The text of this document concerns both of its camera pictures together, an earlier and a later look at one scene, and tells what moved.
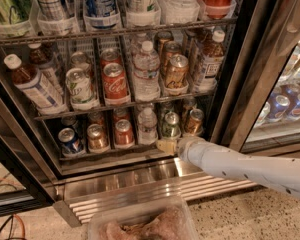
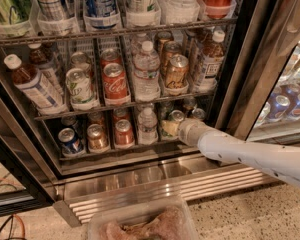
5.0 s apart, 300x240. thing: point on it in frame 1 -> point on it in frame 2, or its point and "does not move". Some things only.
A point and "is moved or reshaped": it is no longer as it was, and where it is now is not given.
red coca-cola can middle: x=116 y=90 does not move
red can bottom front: x=123 y=133 does not move
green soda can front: x=171 y=128 is moved or reshaped
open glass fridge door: x=19 y=179 does not move
